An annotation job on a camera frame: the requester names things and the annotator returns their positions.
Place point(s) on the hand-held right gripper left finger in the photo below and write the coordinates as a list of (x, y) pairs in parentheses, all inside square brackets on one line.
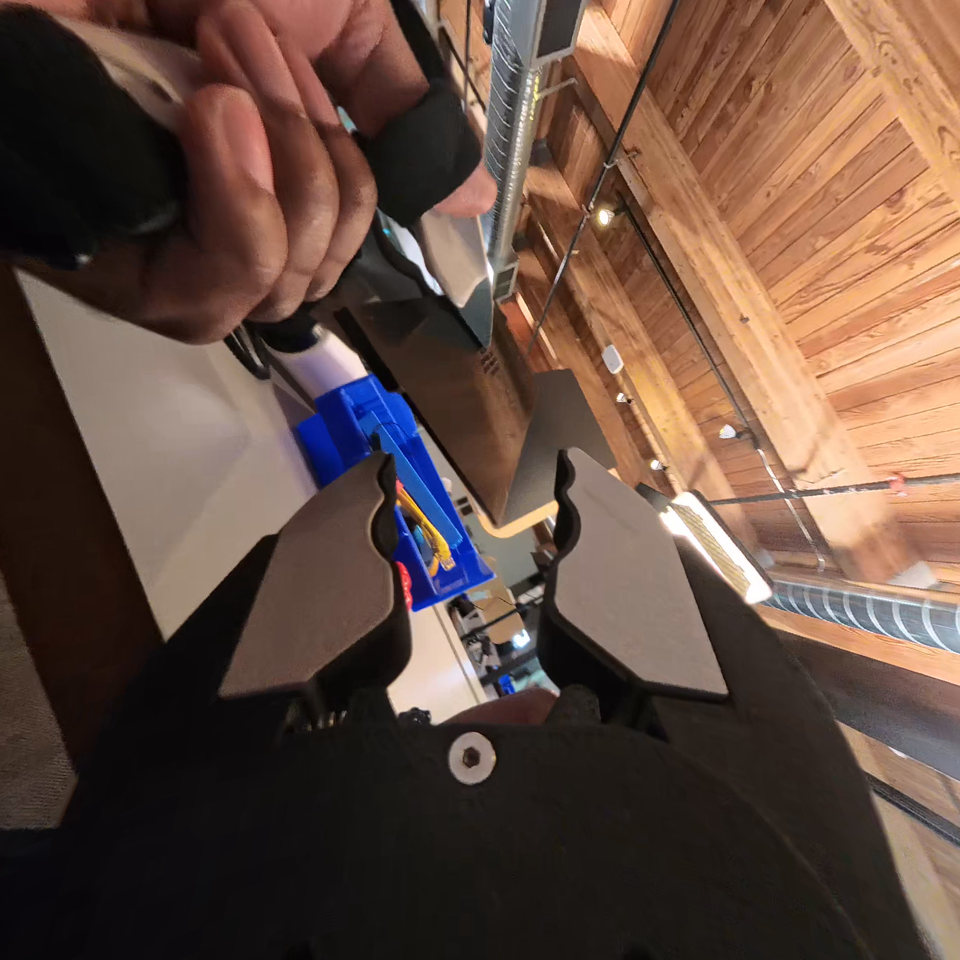
[(315, 600)]

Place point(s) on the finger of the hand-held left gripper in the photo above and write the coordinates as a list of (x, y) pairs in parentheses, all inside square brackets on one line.
[(461, 277)]

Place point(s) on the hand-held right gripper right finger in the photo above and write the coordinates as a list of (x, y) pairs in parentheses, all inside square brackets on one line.
[(630, 600)]

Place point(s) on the large blue storage bin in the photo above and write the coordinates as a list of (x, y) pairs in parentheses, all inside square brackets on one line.
[(345, 420)]

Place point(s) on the person's right hand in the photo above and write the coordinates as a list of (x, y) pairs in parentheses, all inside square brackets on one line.
[(510, 711)]

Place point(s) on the red toy block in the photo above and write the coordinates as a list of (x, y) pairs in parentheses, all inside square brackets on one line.
[(405, 585)]

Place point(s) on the bright light panel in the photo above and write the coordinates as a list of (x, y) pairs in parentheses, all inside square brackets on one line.
[(720, 547)]

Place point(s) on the white roll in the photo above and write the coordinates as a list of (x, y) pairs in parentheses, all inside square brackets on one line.
[(330, 371)]

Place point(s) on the small black device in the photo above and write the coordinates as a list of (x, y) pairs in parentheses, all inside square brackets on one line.
[(285, 330)]

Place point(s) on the light blue plastic divider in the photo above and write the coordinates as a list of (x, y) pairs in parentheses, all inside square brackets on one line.
[(420, 487)]

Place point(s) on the white ceiling sensor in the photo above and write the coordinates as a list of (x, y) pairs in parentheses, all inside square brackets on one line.
[(613, 360)]

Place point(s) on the black panel with wooden rim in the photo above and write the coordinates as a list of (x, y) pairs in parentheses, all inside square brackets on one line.
[(570, 420)]

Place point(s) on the black ceiling pipe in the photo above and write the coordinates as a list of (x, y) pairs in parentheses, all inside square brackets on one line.
[(646, 75), (825, 490)]

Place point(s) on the silver duct with vent boxes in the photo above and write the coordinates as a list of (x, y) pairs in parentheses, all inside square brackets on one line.
[(510, 112)]

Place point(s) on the silver ventilation duct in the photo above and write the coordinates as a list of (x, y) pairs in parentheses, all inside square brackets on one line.
[(862, 611)]

